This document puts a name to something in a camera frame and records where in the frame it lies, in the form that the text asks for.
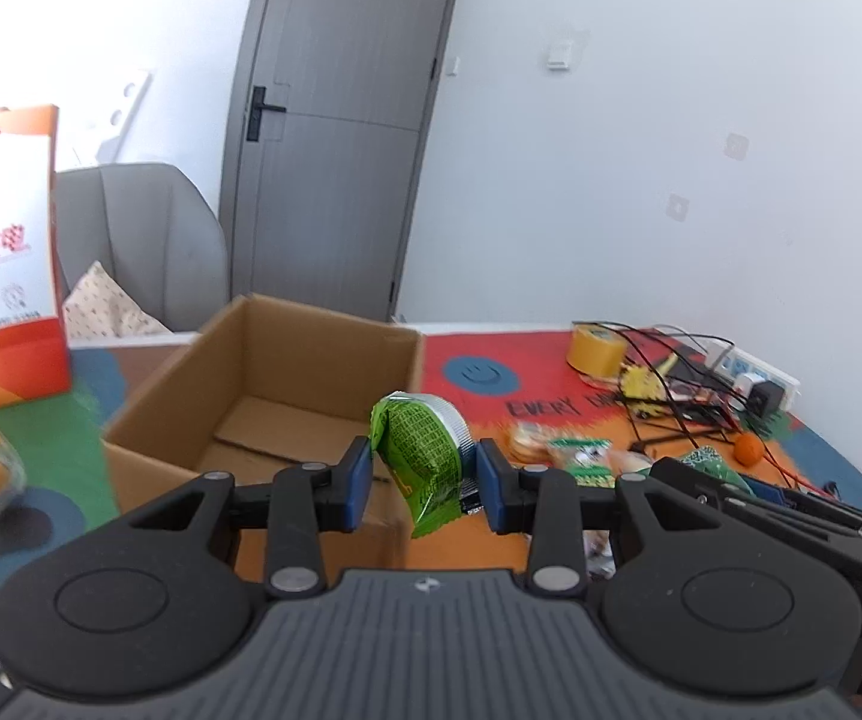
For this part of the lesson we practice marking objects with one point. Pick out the black power adapter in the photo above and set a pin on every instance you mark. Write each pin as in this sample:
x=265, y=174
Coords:
x=765, y=399

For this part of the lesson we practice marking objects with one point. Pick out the orange cracker pack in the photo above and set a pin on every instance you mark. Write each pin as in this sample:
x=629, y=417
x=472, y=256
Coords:
x=531, y=443

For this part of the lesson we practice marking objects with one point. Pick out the yellow tape roll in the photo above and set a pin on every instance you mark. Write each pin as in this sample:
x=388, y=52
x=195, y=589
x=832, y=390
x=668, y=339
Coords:
x=595, y=351

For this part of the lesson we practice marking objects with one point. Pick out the cat cartoon table mat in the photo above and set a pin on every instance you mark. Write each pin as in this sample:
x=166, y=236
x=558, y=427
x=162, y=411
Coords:
x=162, y=613

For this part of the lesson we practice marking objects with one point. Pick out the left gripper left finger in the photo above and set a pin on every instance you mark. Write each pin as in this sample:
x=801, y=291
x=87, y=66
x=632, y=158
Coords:
x=306, y=501

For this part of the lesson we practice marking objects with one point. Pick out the black metal stand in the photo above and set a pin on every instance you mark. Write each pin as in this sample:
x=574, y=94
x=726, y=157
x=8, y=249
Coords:
x=654, y=423

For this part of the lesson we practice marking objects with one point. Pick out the white power strip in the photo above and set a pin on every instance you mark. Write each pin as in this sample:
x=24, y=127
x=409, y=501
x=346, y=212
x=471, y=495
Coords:
x=744, y=370

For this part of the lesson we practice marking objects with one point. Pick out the green white biscuit pack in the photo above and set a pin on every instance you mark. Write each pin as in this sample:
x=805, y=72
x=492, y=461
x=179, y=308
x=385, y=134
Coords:
x=586, y=460

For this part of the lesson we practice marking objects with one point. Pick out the green candy pack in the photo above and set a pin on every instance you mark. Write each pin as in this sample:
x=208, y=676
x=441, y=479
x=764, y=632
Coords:
x=707, y=460

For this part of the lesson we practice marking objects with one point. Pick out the orange white paper bag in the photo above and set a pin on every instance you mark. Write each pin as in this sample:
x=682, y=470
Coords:
x=34, y=358

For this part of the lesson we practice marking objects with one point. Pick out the grey door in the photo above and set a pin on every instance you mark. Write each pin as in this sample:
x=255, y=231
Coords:
x=328, y=117

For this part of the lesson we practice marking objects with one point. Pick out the green round snack pack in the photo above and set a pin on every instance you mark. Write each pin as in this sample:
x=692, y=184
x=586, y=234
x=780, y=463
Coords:
x=426, y=445

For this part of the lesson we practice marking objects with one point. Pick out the polka dot cushion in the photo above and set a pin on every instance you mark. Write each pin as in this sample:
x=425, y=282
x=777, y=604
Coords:
x=98, y=308

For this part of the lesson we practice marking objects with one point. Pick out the brown cardboard box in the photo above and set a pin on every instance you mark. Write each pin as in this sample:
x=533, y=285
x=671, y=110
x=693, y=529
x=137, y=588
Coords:
x=269, y=384

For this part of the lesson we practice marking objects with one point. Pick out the grey chair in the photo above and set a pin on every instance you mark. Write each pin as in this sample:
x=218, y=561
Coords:
x=152, y=231

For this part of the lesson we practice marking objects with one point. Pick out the white perforated panel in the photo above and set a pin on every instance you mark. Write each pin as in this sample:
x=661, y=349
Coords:
x=121, y=116

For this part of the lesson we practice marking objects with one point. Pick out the yellow plastic wrapper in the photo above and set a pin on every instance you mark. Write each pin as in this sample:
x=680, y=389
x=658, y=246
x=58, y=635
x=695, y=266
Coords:
x=644, y=387

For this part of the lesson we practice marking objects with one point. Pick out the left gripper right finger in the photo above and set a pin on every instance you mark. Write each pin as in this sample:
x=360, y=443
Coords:
x=544, y=504

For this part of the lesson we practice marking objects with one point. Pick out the orange mandarin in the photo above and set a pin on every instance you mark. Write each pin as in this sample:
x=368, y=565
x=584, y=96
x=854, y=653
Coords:
x=748, y=449

